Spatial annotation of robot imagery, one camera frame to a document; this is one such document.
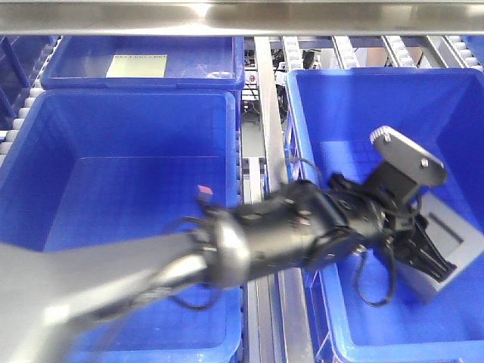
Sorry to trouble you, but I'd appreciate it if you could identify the gray square base block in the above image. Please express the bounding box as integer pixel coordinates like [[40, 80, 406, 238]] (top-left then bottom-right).
[[396, 192, 483, 303]]

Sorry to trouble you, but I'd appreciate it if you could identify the gray wrist camera mount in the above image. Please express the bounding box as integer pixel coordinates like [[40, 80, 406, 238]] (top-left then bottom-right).
[[370, 126, 448, 187]]

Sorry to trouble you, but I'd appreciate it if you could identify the large blue bin right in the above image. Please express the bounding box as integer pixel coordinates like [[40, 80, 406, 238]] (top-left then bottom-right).
[[285, 67, 484, 363]]

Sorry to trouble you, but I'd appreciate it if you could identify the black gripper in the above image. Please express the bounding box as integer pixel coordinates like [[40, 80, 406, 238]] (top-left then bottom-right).
[[313, 173, 457, 281]]

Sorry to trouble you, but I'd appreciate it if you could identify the gray robot arm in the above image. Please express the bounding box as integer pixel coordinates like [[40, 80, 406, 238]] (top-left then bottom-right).
[[1, 157, 453, 362]]

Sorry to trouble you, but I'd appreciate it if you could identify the blue bin rear left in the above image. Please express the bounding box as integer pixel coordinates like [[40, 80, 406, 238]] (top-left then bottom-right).
[[41, 36, 244, 92]]

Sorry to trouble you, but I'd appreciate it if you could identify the pale green sheet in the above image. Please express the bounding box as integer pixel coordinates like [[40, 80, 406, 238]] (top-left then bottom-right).
[[106, 54, 168, 78]]

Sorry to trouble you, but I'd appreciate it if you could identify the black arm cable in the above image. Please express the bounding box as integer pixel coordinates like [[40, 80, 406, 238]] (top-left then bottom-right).
[[351, 241, 398, 308]]

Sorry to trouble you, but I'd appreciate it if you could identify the large blue bin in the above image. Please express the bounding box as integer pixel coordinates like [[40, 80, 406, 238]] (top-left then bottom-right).
[[1, 89, 242, 362], [285, 67, 484, 363]]

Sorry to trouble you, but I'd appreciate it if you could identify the large blue bin left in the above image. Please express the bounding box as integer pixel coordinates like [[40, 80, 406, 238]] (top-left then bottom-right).
[[1, 89, 242, 362]]

